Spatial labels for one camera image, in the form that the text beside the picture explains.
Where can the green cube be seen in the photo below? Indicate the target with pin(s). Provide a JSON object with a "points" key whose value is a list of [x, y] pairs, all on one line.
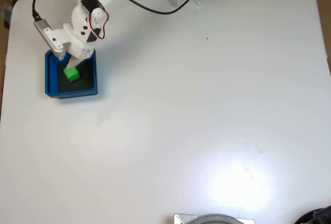
{"points": [[72, 75]]}

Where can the blue square box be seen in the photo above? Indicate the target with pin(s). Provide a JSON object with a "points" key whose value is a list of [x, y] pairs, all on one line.
{"points": [[51, 79]]}

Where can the brown cardboard box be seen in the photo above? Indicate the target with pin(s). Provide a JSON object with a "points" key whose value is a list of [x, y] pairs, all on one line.
{"points": [[3, 6]]}

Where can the silver metal plate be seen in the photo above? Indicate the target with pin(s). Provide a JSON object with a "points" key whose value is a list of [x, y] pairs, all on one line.
{"points": [[181, 218]]}

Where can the grey round disc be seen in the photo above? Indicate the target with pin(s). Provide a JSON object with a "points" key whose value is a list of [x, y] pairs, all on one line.
{"points": [[217, 219]]}

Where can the black object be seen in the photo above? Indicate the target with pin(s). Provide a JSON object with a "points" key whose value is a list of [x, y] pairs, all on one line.
{"points": [[318, 216]]}

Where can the silver grey camera box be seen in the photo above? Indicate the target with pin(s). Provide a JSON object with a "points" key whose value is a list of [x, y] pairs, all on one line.
{"points": [[50, 37]]}

